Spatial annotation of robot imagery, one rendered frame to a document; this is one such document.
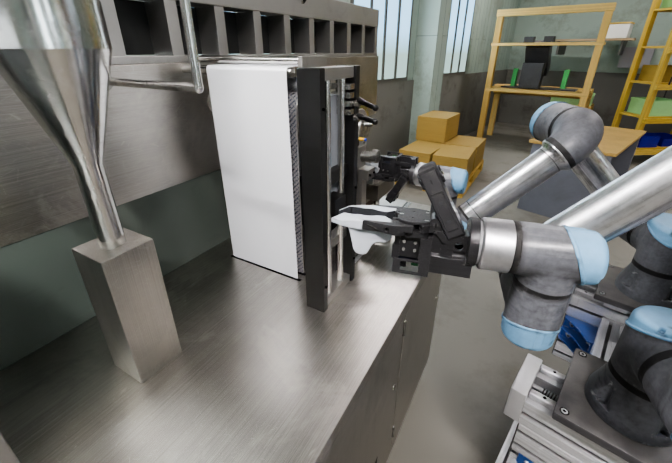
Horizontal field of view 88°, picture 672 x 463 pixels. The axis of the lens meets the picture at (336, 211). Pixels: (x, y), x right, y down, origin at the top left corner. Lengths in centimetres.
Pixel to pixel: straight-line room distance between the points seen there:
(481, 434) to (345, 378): 117
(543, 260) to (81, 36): 65
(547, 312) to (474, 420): 133
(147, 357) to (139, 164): 44
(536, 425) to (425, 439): 82
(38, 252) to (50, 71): 44
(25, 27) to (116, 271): 35
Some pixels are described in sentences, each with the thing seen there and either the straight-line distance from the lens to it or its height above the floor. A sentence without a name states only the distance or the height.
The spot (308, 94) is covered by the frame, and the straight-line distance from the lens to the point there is 66.
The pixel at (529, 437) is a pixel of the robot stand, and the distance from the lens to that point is 106.
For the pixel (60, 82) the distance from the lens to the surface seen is 58.
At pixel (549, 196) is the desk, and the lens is 386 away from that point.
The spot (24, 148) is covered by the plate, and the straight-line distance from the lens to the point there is 86.
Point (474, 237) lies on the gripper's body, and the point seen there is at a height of 124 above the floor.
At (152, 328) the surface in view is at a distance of 76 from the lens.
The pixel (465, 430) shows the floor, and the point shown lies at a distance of 183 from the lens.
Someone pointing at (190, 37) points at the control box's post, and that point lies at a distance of 66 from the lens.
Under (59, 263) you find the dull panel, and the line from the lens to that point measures 93.
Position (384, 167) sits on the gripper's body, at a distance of 113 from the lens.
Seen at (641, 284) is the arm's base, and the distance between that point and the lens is 132.
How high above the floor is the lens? 147
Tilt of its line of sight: 25 degrees down
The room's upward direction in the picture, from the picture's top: straight up
